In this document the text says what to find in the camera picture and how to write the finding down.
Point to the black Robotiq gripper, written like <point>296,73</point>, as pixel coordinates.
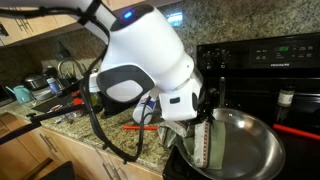
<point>205,106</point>

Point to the green patterned kitchen towel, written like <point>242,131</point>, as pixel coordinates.
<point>213,146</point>

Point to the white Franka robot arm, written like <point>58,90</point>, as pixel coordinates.
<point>146,43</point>

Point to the silver frying pan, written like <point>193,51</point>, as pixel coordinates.
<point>253,150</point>

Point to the black electric stove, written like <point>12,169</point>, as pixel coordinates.
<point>253,71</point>

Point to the white Lysol wipes canister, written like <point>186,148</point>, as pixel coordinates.
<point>138,115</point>

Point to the red spatula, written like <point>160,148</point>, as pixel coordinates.
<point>133,127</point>

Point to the small spice jar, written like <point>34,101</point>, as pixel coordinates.
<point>285,97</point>

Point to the green glass jar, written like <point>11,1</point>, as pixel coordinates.
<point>95,100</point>

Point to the white round container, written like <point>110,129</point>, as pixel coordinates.
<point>93,85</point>

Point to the orange small object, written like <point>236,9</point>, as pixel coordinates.
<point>77,98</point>

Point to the silver sink faucet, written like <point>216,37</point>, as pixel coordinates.
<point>70,61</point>

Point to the black counter mat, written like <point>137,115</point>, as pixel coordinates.
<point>50,104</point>

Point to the silver cooking pot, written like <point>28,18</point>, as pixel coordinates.
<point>35,81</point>

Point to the wooden upper cabinets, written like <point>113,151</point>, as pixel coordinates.
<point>33,23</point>

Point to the wooden cabinets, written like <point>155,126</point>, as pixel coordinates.
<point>33,23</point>
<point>20,156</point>

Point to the wooden lower cabinets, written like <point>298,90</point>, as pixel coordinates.
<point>20,156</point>

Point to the black bar camera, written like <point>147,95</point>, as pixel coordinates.
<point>71,88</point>

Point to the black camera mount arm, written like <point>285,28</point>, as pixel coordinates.
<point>16,131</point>

